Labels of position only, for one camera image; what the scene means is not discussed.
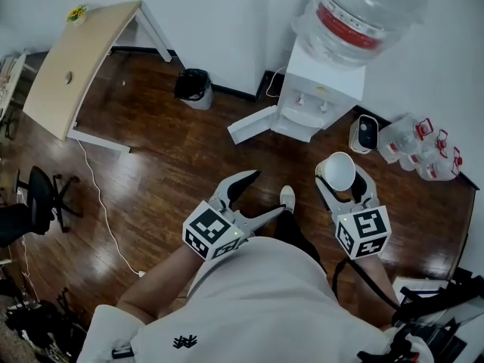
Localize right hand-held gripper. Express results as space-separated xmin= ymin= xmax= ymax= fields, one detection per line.
xmin=315 ymin=165 xmax=392 ymax=260

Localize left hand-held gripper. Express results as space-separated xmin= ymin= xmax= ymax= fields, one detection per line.
xmin=182 ymin=169 xmax=286 ymax=261

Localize white paper cup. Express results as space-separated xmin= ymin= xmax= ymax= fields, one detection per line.
xmin=315 ymin=151 xmax=358 ymax=194

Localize person's right forearm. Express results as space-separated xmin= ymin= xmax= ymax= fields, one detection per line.
xmin=355 ymin=254 xmax=402 ymax=312

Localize person's left forearm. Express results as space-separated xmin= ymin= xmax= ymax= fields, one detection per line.
xmin=116 ymin=240 xmax=207 ymax=321

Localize person's white shoe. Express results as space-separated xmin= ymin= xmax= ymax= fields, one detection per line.
xmin=279 ymin=185 xmax=297 ymax=213

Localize small white heater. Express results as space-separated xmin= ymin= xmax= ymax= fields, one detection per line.
xmin=348 ymin=113 xmax=380 ymax=155

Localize person's black trouser leg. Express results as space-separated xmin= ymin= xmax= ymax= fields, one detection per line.
xmin=271 ymin=209 xmax=328 ymax=274

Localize clear jug with red cap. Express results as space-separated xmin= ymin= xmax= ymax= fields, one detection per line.
xmin=377 ymin=113 xmax=435 ymax=164
xmin=417 ymin=146 xmax=464 ymax=182
xmin=399 ymin=128 xmax=450 ymax=172

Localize person's white shirt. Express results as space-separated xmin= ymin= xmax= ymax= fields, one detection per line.
xmin=77 ymin=235 xmax=436 ymax=363

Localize white water dispenser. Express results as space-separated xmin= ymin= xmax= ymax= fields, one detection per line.
xmin=227 ymin=45 xmax=368 ymax=145

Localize grey bin with black bag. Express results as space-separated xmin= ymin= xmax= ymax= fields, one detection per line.
xmin=173 ymin=68 xmax=214 ymax=111

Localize large clear water bottle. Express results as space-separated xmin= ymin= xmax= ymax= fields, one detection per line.
xmin=290 ymin=0 xmax=429 ymax=68

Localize black office chair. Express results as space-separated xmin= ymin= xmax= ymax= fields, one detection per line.
xmin=16 ymin=165 xmax=82 ymax=234

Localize light wooden desk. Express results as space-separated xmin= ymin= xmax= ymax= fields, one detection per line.
xmin=22 ymin=0 xmax=173 ymax=154

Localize black chair seat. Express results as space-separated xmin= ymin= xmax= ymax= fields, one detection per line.
xmin=0 ymin=201 xmax=51 ymax=249

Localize black clutter pile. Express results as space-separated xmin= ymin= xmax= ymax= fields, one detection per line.
xmin=0 ymin=274 xmax=88 ymax=363

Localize yellow flowers in pot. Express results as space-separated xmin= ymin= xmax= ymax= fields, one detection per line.
xmin=66 ymin=5 xmax=88 ymax=26

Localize white side table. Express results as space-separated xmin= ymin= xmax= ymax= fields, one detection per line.
xmin=0 ymin=50 xmax=30 ymax=123

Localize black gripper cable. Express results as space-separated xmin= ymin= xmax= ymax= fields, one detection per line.
xmin=331 ymin=256 xmax=402 ymax=314

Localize white dispenser power cable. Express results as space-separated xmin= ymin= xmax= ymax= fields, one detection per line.
xmin=265 ymin=66 xmax=289 ymax=99

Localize white floor cable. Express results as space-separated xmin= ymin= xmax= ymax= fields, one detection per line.
xmin=76 ymin=138 xmax=147 ymax=278

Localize black equipment frame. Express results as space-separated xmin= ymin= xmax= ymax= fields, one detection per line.
xmin=357 ymin=265 xmax=484 ymax=363

